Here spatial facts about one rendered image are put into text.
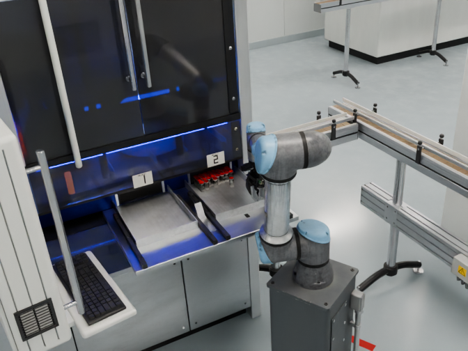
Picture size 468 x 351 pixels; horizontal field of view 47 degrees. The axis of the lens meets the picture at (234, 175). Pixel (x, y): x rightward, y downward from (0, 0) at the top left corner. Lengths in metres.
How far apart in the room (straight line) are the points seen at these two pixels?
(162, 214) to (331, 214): 1.81
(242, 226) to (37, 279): 0.84
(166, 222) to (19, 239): 0.76
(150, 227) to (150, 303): 0.55
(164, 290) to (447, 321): 1.50
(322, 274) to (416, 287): 1.39
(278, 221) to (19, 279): 0.82
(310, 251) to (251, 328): 1.15
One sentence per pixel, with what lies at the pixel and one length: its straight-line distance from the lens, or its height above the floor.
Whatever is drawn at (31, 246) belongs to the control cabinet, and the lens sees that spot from 1.69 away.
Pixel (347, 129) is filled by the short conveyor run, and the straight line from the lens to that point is 2.90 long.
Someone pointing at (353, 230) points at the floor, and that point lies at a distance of 3.72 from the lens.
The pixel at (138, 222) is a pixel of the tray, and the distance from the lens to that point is 2.28.
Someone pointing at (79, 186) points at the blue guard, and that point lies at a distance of 2.24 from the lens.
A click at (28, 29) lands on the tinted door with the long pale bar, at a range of 2.03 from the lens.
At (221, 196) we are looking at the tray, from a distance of 2.38.
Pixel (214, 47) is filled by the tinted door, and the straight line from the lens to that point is 2.24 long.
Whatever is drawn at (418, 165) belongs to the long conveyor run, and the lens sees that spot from 2.68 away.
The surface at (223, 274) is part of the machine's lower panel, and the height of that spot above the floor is 0.37.
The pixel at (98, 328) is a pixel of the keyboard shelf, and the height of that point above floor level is 0.80.
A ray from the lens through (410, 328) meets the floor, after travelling 3.07.
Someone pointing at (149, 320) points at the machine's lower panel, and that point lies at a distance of 2.74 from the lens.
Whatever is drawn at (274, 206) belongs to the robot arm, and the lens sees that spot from 1.75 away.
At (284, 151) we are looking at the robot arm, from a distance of 1.60.
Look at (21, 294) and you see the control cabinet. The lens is 1.77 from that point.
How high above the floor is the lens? 2.11
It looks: 29 degrees down
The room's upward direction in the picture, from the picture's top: 4 degrees counter-clockwise
